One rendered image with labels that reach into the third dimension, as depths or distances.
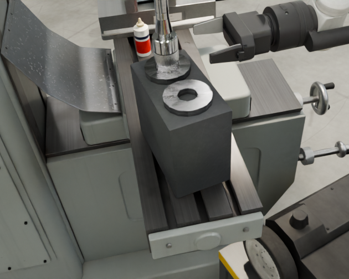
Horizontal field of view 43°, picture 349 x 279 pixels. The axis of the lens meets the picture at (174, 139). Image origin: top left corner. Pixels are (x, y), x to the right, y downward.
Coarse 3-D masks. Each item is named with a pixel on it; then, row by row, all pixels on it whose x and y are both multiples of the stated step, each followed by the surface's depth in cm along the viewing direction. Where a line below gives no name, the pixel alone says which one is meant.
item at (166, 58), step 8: (160, 48) 81; (168, 48) 81; (176, 48) 82; (160, 56) 82; (168, 56) 82; (176, 56) 83; (160, 64) 84; (168, 64) 83; (176, 64) 84; (168, 72) 85
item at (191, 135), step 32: (192, 64) 88; (160, 96) 82; (192, 96) 81; (160, 128) 81; (192, 128) 77; (224, 128) 80; (160, 160) 91; (192, 160) 82; (224, 160) 86; (192, 192) 89
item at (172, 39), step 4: (172, 32) 82; (152, 36) 82; (156, 36) 82; (172, 36) 81; (176, 36) 81; (152, 40) 81; (156, 40) 81; (160, 40) 80; (164, 40) 80; (168, 40) 80; (172, 40) 80; (176, 40) 81; (156, 44) 81; (160, 44) 80; (164, 44) 80; (168, 44) 80; (172, 44) 81
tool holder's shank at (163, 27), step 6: (156, 0) 76; (162, 0) 76; (156, 6) 77; (162, 6) 76; (156, 12) 78; (162, 12) 77; (168, 12) 78; (156, 18) 79; (162, 18) 78; (168, 18) 79; (156, 24) 79; (162, 24) 79; (168, 24) 79; (156, 30) 80; (162, 30) 79; (168, 30) 80; (162, 36) 81; (168, 36) 81
